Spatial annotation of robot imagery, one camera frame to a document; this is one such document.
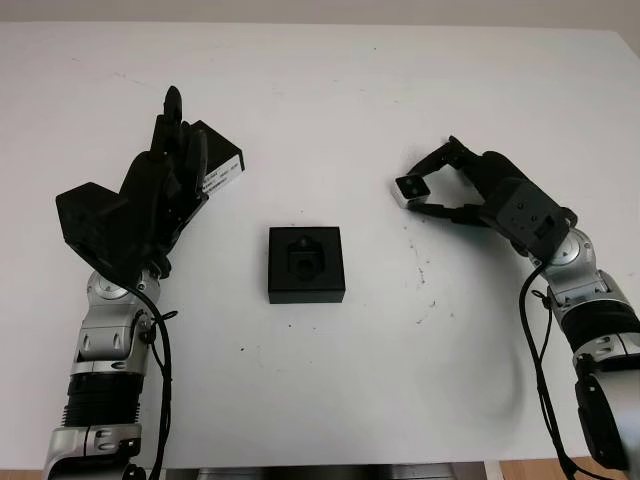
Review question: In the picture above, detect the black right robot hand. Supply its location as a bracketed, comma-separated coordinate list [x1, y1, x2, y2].
[399, 135, 527, 227]

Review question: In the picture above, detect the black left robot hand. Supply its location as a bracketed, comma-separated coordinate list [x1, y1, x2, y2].
[117, 85, 211, 275]

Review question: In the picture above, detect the black RealSense box lid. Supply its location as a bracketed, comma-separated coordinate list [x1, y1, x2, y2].
[192, 119, 247, 198]

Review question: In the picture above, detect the small silver depth camera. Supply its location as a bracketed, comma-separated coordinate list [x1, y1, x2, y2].
[390, 173, 432, 211]

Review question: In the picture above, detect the black foam-lined box base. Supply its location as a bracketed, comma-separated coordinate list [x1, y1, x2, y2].
[267, 225, 348, 306]

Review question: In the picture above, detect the grey robot torso edge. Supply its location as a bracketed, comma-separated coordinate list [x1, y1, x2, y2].
[163, 464, 490, 480]

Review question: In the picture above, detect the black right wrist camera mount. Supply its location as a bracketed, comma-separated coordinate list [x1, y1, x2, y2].
[478, 176, 580, 264]

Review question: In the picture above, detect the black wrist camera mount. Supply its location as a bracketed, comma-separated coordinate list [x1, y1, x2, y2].
[54, 178, 139, 282]
[478, 176, 580, 264]

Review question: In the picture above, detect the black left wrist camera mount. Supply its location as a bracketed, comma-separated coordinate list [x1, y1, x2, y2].
[54, 178, 139, 282]

